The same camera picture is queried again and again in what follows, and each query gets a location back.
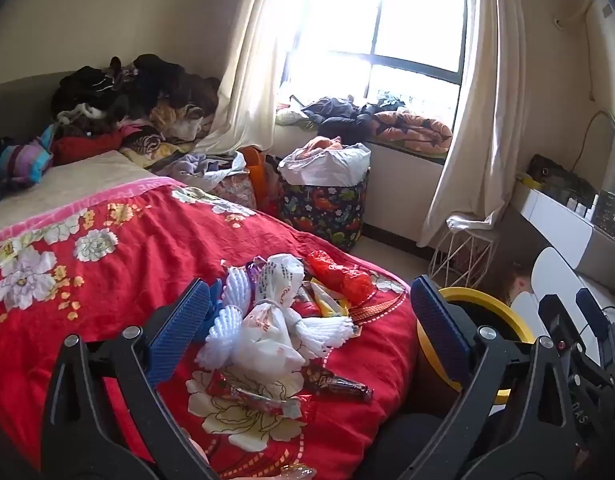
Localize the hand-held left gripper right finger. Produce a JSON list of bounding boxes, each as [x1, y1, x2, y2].
[[411, 274, 588, 480]]

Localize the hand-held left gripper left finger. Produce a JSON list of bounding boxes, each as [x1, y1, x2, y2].
[[41, 279, 220, 480]]

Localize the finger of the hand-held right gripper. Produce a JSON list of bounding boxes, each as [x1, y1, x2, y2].
[[575, 287, 615, 366], [538, 294, 575, 356]]

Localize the white foam fruit net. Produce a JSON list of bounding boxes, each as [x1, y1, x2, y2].
[[197, 305, 258, 368], [222, 265, 260, 311], [292, 312, 361, 361]]

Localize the yellow-rimmed trash bin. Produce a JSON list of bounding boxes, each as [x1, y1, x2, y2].
[[417, 286, 535, 406]]

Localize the white printed plastic bag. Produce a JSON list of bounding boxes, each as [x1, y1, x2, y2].
[[237, 254, 313, 378]]

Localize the dark glossy snack wrapper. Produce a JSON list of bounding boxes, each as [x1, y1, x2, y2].
[[307, 367, 374, 403]]

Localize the red plastic bag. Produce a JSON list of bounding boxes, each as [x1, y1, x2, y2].
[[307, 250, 375, 306]]

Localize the yellow snack wrapper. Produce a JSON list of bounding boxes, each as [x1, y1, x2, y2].
[[307, 280, 352, 318]]

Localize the white chair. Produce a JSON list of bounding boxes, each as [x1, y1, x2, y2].
[[510, 247, 595, 331]]

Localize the cardboard box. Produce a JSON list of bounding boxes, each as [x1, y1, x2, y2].
[[507, 270, 532, 307]]

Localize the red floral blanket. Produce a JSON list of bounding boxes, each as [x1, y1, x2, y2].
[[0, 180, 421, 480]]

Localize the white desk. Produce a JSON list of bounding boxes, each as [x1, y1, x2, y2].
[[510, 180, 615, 281]]

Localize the person's dark trousers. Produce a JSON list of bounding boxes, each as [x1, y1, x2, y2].
[[357, 402, 455, 480]]

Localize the dark bag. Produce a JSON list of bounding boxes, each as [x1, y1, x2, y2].
[[530, 155, 595, 201]]

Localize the pink floral bag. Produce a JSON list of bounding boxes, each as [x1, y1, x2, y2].
[[214, 170, 258, 211]]

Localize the lavender cloth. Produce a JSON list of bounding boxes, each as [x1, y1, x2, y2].
[[157, 152, 248, 191]]

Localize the dinosaur print laundry basket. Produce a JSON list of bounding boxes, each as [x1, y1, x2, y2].
[[277, 170, 371, 253]]

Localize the orange bag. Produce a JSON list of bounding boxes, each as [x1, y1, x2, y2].
[[237, 146, 268, 211]]

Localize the beige bed sheet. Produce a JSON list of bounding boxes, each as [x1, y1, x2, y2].
[[0, 150, 160, 231]]

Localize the shiny clear wrapper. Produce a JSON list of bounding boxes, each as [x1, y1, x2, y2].
[[267, 462, 318, 480]]

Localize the white plastic bag liner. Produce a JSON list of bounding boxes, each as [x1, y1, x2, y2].
[[278, 142, 372, 188]]

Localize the orange patterned blanket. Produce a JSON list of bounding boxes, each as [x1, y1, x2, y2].
[[372, 110, 453, 155]]

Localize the cream curtain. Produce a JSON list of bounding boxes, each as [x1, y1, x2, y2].
[[197, 0, 308, 156], [420, 0, 528, 248]]

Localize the orange cloth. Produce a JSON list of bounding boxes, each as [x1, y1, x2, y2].
[[297, 136, 345, 161]]

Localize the colourful striped cloth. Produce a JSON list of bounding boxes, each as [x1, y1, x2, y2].
[[0, 135, 55, 196]]

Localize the dark jacket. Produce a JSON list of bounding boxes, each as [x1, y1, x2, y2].
[[302, 97, 374, 141]]

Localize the pile of dark clothes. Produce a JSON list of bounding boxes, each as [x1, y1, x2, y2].
[[52, 54, 223, 161]]

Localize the window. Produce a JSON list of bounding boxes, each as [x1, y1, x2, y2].
[[282, 0, 468, 111]]

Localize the white wire basket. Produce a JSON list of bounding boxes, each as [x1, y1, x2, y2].
[[430, 215, 501, 288]]

